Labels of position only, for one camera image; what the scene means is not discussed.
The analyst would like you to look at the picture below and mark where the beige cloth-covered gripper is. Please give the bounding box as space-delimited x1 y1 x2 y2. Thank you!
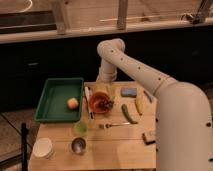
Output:
96 69 116 100

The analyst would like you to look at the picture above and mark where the dark purple grape bunch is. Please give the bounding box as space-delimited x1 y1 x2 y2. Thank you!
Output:
98 100 114 110

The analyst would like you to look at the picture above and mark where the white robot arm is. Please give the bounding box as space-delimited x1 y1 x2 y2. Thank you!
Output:
97 39 213 171

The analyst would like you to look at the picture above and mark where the red bowl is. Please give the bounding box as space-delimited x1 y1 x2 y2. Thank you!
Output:
89 92 112 114

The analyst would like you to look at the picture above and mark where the blue sponge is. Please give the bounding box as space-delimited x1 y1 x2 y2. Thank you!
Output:
121 87 137 97

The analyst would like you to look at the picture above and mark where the black and white marker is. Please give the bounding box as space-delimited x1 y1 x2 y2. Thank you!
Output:
84 86 95 120

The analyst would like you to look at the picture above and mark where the peach coloured apple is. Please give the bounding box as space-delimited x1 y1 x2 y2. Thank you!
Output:
67 98 79 110

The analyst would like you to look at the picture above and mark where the silver fork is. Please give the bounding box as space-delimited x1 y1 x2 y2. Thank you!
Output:
98 122 131 129

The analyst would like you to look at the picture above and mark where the green plastic cup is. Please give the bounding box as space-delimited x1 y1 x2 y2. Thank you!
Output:
73 121 88 137

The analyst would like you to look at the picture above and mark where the green plastic tray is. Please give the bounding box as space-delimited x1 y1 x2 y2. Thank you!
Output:
35 78 84 123

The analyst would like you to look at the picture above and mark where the brown chocolate bar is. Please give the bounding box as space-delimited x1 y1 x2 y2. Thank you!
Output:
142 131 156 145

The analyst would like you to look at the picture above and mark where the metal cup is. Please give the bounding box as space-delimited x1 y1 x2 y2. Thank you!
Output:
71 137 86 155

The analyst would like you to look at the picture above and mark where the white round lid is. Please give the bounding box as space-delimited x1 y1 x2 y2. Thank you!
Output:
33 138 53 158

